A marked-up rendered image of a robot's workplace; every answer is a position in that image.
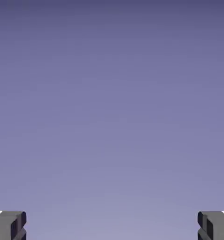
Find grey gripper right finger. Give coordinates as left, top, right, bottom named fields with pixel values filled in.
left=197, top=210, right=224, bottom=240

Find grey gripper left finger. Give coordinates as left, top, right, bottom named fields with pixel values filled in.
left=0, top=210, right=27, bottom=240

